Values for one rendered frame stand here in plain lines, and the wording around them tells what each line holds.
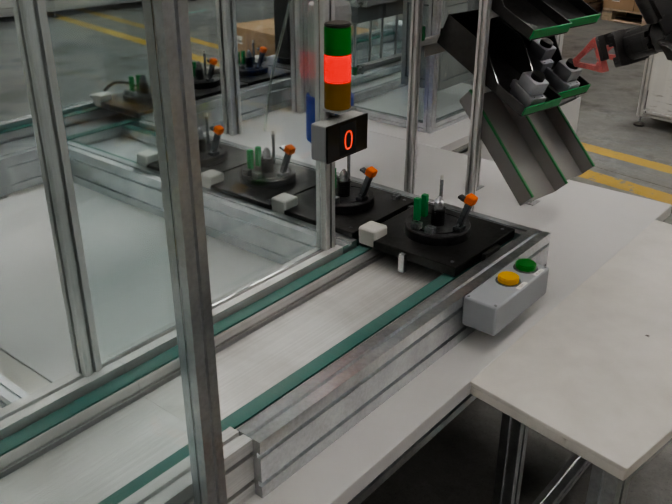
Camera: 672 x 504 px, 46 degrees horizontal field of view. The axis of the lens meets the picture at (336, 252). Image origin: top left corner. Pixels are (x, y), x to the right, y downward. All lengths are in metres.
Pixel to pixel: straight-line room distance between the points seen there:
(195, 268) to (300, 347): 0.56
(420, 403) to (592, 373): 0.33
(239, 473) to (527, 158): 1.08
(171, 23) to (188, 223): 0.20
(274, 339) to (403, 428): 0.28
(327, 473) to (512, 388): 0.38
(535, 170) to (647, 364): 0.57
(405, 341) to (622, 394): 0.38
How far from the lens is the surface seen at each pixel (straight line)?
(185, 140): 0.81
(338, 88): 1.48
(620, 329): 1.64
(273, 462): 1.16
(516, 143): 1.90
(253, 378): 1.32
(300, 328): 1.44
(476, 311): 1.47
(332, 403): 1.23
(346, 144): 1.51
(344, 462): 1.24
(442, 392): 1.39
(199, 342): 0.90
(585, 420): 1.38
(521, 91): 1.78
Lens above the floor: 1.67
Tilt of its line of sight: 26 degrees down
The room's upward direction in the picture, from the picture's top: straight up
